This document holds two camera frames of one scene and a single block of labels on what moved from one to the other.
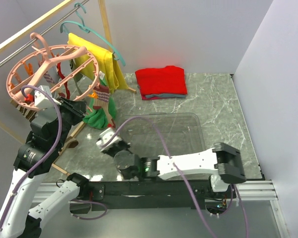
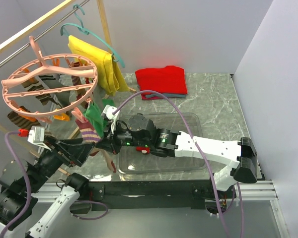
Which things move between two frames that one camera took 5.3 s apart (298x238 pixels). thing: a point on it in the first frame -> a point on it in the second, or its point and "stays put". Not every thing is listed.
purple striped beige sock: [102, 102] -> [90, 135]
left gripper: [77, 107] -> [70, 154]
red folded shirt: [170, 80] stays put
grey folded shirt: [149, 96] stays put
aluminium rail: [254, 191] stays put
